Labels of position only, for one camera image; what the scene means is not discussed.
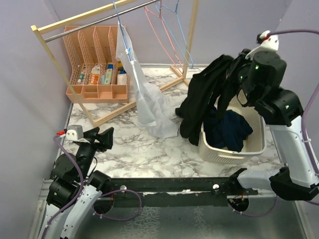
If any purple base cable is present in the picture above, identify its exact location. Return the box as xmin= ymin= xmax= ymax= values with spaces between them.
xmin=231 ymin=194 xmax=279 ymax=218
xmin=91 ymin=188 xmax=142 ymax=221

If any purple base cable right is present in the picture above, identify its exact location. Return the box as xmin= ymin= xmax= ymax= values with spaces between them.
xmin=231 ymin=194 xmax=279 ymax=218

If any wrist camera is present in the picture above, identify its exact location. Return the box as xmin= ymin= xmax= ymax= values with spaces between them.
xmin=65 ymin=125 xmax=85 ymax=142
xmin=245 ymin=30 xmax=279 ymax=60

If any white t shirt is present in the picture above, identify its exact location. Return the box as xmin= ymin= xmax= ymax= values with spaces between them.
xmin=116 ymin=25 xmax=178 ymax=138

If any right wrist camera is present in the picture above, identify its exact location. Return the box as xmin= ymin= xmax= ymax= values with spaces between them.
xmin=245 ymin=30 xmax=279 ymax=60

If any navy blue t shirt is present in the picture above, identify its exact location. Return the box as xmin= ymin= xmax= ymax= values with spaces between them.
xmin=203 ymin=107 xmax=253 ymax=152

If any pink plastic organizer basket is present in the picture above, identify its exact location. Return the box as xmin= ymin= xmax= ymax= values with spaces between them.
xmin=63 ymin=26 xmax=130 ymax=104

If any black t shirt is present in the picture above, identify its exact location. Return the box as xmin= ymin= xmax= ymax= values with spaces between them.
xmin=175 ymin=55 xmax=239 ymax=145

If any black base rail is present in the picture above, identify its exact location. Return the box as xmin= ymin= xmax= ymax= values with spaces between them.
xmin=111 ymin=177 xmax=258 ymax=208

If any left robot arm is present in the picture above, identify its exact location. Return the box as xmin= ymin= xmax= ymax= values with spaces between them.
xmin=38 ymin=125 xmax=114 ymax=239

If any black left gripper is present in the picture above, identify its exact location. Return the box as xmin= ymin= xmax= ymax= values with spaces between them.
xmin=77 ymin=126 xmax=114 ymax=180

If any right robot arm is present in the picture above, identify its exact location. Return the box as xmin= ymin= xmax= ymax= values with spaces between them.
xmin=227 ymin=49 xmax=319 ymax=202

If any light blue clothes hanger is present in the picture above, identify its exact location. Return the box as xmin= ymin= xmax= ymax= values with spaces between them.
xmin=162 ymin=0 xmax=194 ymax=70

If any cream laundry basket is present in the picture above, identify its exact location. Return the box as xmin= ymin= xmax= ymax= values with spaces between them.
xmin=198 ymin=96 xmax=266 ymax=165

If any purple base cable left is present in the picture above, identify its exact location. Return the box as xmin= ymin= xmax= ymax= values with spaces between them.
xmin=91 ymin=188 xmax=142 ymax=221

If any pink clothes hanger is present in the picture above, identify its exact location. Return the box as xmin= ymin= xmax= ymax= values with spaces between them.
xmin=144 ymin=0 xmax=183 ymax=74

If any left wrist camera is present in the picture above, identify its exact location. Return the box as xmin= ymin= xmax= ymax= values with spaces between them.
xmin=65 ymin=125 xmax=85 ymax=142

